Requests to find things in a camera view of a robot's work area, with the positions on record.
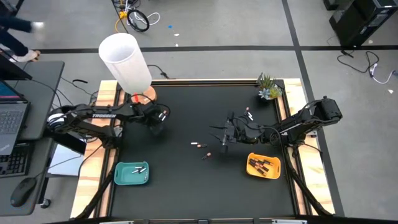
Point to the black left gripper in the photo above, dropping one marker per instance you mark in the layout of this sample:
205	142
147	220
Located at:
152	113

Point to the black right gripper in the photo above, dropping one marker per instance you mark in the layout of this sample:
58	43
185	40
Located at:
236	132

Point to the yellow plastic bin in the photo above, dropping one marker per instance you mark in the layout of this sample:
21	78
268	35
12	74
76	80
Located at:
275	169

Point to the teal plastic bin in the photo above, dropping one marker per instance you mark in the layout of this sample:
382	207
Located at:
124	179

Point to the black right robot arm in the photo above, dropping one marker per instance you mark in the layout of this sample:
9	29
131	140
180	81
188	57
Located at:
298	124

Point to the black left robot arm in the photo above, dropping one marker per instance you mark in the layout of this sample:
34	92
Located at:
102	115

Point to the black table mat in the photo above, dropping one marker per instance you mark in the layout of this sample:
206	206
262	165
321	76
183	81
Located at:
202	193

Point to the potted succulent plant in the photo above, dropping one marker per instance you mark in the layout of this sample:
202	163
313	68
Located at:
269	90

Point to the white shade wooden base lamp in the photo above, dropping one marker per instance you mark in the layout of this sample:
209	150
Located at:
124	62

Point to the white paper sheet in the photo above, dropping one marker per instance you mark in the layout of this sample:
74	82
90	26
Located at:
66	165

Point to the black desk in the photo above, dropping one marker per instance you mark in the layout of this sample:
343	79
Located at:
46	74

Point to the black desk caster wheel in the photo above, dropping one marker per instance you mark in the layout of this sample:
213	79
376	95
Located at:
45	203

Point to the black laptop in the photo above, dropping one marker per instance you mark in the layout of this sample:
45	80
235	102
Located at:
12	121

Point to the black keyboard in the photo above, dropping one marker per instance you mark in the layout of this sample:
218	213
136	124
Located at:
14	161

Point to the black monitor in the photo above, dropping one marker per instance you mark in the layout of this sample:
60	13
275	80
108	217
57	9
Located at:
12	70

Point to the black computer mouse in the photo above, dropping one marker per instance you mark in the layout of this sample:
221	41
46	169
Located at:
22	192

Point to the person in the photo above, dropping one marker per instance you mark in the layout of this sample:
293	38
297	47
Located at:
12	43

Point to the black computer tower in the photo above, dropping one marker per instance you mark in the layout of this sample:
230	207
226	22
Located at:
363	21

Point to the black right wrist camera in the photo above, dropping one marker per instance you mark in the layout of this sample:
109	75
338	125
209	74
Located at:
230	115

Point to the black aluminium table frame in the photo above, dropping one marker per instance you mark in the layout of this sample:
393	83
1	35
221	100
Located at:
202	82

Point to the black diagonal frame strut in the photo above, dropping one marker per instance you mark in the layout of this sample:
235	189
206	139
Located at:
306	193
96	196

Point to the silver metal bracket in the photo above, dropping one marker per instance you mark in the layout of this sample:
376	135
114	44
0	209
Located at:
289	221
116	222

